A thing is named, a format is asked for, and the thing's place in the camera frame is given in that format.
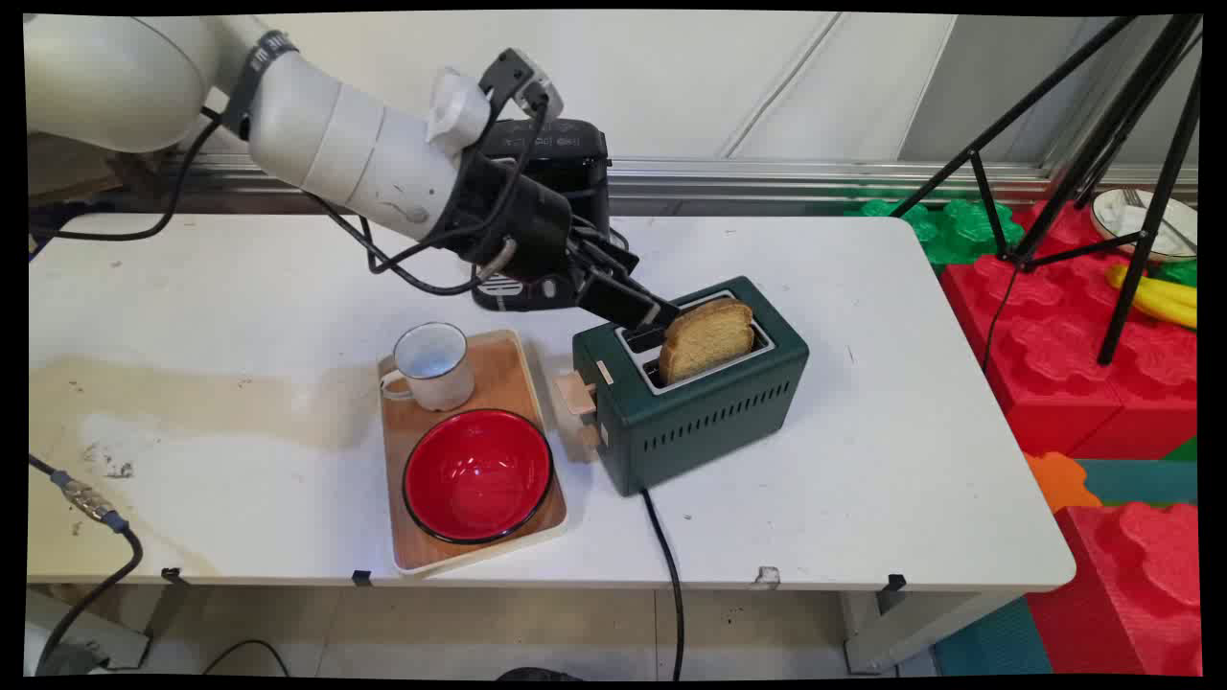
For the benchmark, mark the green building block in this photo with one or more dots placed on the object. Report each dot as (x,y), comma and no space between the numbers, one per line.
(944,228)

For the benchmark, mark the toasted bread slice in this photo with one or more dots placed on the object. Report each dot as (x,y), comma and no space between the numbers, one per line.
(706,337)

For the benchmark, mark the black coffee machine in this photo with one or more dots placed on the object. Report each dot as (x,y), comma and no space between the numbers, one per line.
(556,163)

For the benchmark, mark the red bowl with black rim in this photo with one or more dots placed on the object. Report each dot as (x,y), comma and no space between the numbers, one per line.
(477,476)

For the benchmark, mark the wooden serving tray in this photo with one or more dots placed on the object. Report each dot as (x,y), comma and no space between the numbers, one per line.
(470,450)

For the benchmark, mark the orange foam piece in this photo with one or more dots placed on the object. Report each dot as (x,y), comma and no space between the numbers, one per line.
(1062,479)

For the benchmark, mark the yellow toy banana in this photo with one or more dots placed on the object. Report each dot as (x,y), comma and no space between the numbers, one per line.
(1155,295)

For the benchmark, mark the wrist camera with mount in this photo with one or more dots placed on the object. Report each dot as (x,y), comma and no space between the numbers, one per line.
(518,84)

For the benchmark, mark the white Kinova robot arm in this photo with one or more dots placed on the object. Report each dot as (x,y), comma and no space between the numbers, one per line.
(335,134)

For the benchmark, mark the large red building block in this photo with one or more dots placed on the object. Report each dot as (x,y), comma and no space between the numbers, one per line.
(1083,355)

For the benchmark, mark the dark green toaster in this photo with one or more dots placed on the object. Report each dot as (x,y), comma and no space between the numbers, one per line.
(700,398)

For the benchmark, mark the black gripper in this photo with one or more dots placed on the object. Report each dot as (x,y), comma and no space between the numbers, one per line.
(513,216)

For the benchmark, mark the white enamel mug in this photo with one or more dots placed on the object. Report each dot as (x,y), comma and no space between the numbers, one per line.
(433,366)

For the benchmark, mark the white bowl with cutlery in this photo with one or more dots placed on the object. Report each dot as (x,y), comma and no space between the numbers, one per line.
(1145,222)

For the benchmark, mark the black camera tripod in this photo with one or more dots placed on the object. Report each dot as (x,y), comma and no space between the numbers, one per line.
(1102,144)

